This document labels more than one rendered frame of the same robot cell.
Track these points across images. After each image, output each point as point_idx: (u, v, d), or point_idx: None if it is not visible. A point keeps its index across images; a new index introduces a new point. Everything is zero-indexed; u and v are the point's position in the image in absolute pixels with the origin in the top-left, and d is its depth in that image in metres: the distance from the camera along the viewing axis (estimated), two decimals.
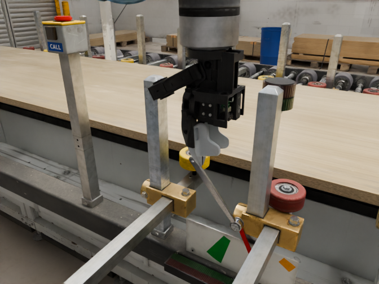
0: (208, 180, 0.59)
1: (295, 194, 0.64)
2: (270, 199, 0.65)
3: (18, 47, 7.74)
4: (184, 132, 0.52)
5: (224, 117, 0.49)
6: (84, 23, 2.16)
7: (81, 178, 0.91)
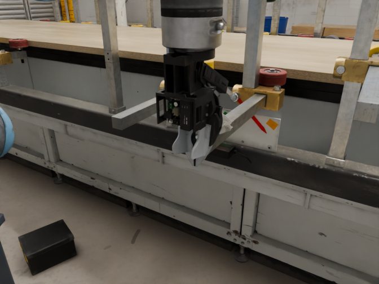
0: None
1: (278, 72, 0.85)
2: (260, 78, 0.86)
3: None
4: None
5: (164, 115, 0.50)
6: None
7: (109, 89, 1.13)
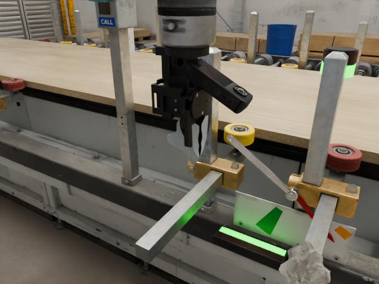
0: (250, 154, 0.63)
1: (353, 154, 0.68)
2: (329, 160, 0.69)
3: None
4: (208, 116, 0.58)
5: None
6: None
7: (122, 156, 0.92)
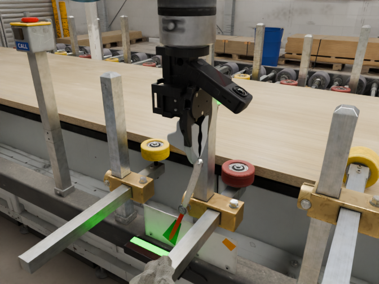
0: (195, 180, 0.61)
1: (245, 171, 0.74)
2: (224, 176, 0.75)
3: None
4: (208, 116, 0.58)
5: None
6: (71, 23, 2.22)
7: (53, 169, 0.97)
